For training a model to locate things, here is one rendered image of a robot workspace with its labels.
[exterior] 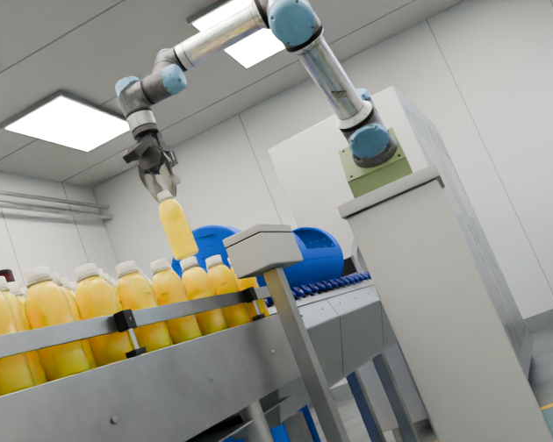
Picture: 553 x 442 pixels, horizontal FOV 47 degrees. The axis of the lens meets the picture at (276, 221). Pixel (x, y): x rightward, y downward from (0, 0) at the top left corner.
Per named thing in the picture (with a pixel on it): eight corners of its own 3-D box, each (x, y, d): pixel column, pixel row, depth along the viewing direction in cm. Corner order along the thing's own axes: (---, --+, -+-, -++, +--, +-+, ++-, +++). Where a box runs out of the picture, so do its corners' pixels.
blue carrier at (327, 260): (350, 287, 264) (335, 220, 267) (263, 311, 183) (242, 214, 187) (288, 300, 275) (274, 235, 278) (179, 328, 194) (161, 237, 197)
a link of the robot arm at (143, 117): (141, 108, 174) (118, 122, 176) (147, 123, 173) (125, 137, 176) (157, 112, 180) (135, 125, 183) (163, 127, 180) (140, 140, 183)
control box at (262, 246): (304, 260, 164) (289, 223, 166) (273, 263, 145) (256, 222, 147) (270, 274, 167) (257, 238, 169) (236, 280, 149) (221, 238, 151)
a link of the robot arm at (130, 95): (133, 70, 176) (107, 83, 177) (147, 105, 174) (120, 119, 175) (147, 79, 183) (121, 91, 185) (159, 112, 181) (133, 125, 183)
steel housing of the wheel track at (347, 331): (435, 318, 370) (412, 263, 376) (302, 417, 171) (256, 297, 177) (391, 335, 380) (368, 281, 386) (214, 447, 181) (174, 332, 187)
